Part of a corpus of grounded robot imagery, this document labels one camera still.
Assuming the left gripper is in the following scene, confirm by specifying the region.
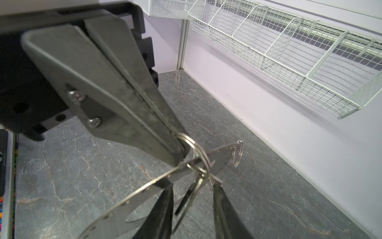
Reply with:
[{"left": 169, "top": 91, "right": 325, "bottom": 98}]
[{"left": 1, "top": 2, "right": 187, "bottom": 166}]

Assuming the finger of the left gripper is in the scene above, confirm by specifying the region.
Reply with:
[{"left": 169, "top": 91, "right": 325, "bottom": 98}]
[{"left": 85, "top": 15, "right": 186, "bottom": 146}]

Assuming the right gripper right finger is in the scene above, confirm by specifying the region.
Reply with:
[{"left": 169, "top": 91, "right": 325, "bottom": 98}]
[{"left": 213, "top": 184, "right": 254, "bottom": 239}]

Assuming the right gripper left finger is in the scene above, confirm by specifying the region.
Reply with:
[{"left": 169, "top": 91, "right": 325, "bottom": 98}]
[{"left": 133, "top": 184, "right": 174, "bottom": 239}]

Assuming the grey perforated ring disc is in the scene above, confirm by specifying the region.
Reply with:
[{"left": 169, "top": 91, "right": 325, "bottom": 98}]
[{"left": 79, "top": 140, "right": 244, "bottom": 239}]

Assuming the small metal key ring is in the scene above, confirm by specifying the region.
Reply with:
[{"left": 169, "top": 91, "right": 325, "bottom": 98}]
[{"left": 175, "top": 132, "right": 215, "bottom": 177}]

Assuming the white mesh box basket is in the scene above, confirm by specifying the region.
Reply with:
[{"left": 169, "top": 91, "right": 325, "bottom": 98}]
[{"left": 133, "top": 0, "right": 196, "bottom": 20}]

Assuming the aluminium frame profile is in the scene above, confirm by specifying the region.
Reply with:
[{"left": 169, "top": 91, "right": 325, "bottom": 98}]
[{"left": 176, "top": 20, "right": 190, "bottom": 70}]

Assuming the aluminium mounting rail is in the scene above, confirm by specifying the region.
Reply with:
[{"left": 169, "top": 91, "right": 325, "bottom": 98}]
[{"left": 1, "top": 127, "right": 19, "bottom": 239}]

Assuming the white wire shelf basket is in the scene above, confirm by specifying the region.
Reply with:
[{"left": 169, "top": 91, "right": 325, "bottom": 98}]
[{"left": 188, "top": 1, "right": 382, "bottom": 119}]

